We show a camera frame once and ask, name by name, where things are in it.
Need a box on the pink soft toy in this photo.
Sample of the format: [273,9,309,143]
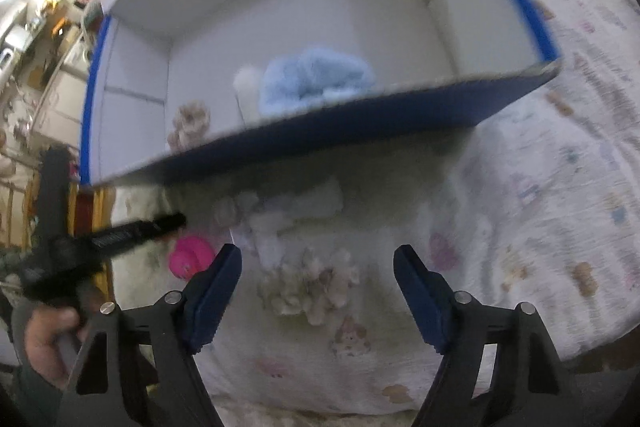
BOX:
[168,235,217,280]

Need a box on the white kitchen cabinet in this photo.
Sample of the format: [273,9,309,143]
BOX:
[30,37,93,148]

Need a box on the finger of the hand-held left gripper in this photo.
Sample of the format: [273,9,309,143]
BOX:
[91,212,188,259]

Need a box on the light blue fluffy cloth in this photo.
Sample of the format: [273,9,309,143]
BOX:
[258,47,377,118]

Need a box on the small white soft roll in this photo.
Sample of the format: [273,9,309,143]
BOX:
[232,64,262,128]

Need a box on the blue and white cardboard box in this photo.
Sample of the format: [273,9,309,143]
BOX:
[80,0,562,188]

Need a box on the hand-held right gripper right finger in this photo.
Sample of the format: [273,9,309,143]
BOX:
[392,244,586,427]

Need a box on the white fluffy cloth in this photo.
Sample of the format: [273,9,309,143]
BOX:
[257,179,346,233]

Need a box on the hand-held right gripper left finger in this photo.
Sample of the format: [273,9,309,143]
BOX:
[55,243,244,427]

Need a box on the person's left hand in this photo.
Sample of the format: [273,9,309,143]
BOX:
[22,283,107,385]

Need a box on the small beige plush toy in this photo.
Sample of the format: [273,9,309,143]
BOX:
[167,102,212,152]

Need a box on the person's left forearm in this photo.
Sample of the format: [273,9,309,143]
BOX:
[0,357,66,427]

